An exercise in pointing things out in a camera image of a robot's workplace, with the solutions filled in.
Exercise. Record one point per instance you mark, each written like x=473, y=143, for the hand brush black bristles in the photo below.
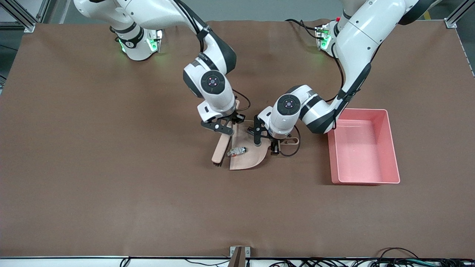
x=220, y=148

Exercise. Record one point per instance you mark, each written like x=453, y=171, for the white orange electronic part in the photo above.
x=233, y=152

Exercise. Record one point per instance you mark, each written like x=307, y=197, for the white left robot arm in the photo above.
x=356, y=40

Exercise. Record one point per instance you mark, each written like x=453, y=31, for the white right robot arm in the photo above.
x=211, y=83

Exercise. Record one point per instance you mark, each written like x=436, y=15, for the arm base panel green light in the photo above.
x=153, y=42
x=323, y=39

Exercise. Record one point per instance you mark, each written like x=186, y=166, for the pink plastic bin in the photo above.
x=363, y=155

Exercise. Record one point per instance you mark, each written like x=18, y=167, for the brown table mat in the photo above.
x=111, y=207

